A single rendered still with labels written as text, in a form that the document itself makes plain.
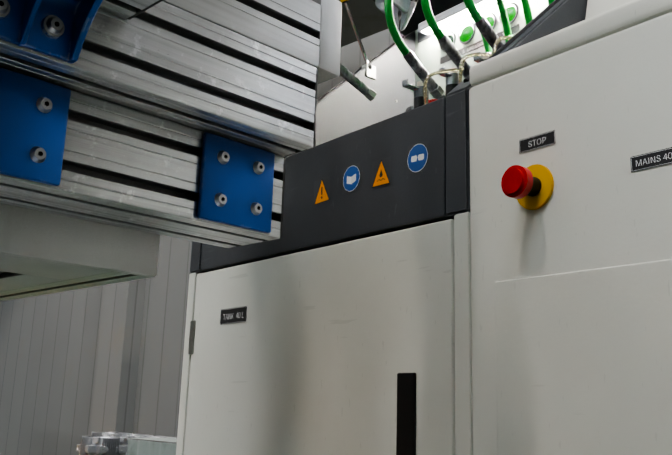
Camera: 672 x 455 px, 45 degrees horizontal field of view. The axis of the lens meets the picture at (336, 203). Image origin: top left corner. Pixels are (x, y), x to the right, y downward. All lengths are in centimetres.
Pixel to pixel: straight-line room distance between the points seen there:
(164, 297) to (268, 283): 387
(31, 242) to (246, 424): 63
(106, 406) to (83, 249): 456
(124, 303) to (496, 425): 449
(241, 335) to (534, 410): 60
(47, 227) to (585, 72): 58
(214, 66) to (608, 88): 41
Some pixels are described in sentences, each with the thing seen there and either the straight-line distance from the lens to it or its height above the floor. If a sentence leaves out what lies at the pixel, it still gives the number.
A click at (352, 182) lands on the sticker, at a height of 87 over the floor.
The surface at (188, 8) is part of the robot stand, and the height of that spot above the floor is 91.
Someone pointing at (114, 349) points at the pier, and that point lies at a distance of 534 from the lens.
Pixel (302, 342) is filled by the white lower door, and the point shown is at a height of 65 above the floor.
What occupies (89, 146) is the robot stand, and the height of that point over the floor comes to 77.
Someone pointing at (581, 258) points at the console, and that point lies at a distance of 88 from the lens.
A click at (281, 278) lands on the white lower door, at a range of 127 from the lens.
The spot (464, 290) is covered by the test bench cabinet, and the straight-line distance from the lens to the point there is 97.
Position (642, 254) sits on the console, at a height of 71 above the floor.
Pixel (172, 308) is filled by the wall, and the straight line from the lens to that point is 507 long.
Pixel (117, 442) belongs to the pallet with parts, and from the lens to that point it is 421.
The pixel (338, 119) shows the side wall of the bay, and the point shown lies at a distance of 177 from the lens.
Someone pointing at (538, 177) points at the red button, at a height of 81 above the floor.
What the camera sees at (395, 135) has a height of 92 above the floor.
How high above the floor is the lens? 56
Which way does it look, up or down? 14 degrees up
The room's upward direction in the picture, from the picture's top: 2 degrees clockwise
